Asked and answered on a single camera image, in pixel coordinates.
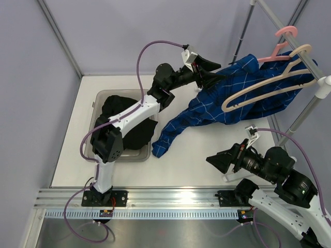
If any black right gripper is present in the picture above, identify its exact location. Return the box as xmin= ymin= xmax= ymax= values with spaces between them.
xmin=206 ymin=137 xmax=277 ymax=182

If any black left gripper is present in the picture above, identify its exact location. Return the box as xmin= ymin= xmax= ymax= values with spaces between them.
xmin=166 ymin=55 xmax=224 ymax=91

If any blue plaid shirt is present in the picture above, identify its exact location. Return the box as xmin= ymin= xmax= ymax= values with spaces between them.
xmin=152 ymin=50 xmax=319 ymax=158

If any beige wooden hanger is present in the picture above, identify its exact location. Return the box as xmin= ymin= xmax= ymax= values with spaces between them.
xmin=220 ymin=58 xmax=318 ymax=113

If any black shirt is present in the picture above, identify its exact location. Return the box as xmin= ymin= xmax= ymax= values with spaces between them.
xmin=90 ymin=95 xmax=160 ymax=150

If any pink plastic hanger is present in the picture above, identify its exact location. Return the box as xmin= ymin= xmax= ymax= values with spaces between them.
xmin=257 ymin=26 xmax=298 ymax=63

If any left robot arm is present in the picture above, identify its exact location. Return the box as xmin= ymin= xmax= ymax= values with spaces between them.
xmin=82 ymin=52 xmax=224 ymax=207

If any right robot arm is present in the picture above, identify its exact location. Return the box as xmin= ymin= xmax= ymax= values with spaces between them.
xmin=206 ymin=139 xmax=330 ymax=247

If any clear plastic bin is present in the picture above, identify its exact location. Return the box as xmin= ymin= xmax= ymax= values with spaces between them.
xmin=84 ymin=89 xmax=155 ymax=163

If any metal clothes rack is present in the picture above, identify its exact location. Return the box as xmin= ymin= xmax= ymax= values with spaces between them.
xmin=193 ymin=0 xmax=331 ymax=183

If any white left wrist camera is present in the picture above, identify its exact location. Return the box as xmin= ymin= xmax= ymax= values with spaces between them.
xmin=181 ymin=45 xmax=198 ymax=72

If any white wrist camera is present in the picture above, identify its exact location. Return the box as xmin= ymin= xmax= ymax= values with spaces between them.
xmin=245 ymin=125 xmax=260 ymax=148
xmin=181 ymin=45 xmax=198 ymax=72

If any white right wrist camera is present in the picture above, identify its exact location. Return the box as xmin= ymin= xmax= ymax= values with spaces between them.
xmin=245 ymin=125 xmax=260 ymax=148

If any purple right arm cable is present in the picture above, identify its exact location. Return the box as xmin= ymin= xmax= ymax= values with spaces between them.
xmin=255 ymin=128 xmax=331 ymax=216

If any aluminium mounting rail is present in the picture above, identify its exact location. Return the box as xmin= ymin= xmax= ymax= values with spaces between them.
xmin=33 ymin=187 xmax=315 ymax=209

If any slotted cable duct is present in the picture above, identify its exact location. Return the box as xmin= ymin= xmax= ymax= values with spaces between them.
xmin=45 ymin=209 xmax=239 ymax=220

